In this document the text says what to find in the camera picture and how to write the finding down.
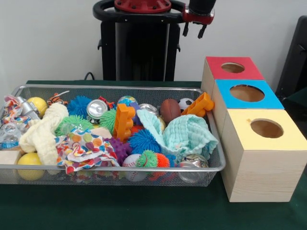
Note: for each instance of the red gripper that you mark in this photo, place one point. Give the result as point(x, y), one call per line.
point(199, 19)

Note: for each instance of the long orange toy block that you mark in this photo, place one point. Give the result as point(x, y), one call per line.
point(199, 104)

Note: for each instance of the brown toy football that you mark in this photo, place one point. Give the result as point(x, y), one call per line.
point(169, 110)

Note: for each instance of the silver mesh bin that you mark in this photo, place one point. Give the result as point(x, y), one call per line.
point(120, 168)

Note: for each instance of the wooden box with three holes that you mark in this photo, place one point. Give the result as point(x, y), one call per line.
point(263, 175)

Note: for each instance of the black and white soccer ball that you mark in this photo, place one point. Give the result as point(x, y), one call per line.
point(185, 102)

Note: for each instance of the blue globe ball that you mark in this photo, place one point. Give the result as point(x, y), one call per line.
point(127, 100)

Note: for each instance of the mint green cloth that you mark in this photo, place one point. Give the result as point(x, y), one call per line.
point(187, 134)

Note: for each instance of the dark green tablecloth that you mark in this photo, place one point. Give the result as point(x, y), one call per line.
point(120, 210)
point(299, 98)

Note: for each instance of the blue spiky rubber ball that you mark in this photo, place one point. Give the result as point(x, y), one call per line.
point(79, 105)

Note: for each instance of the colourful polka dot cloth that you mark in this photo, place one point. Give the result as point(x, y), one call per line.
point(84, 146)

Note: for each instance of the yellow ball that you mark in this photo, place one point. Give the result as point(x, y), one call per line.
point(38, 104)
point(30, 159)

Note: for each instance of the cream yellow cloth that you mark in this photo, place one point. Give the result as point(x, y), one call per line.
point(43, 136)

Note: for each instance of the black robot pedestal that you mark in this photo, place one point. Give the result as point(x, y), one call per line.
point(141, 48)

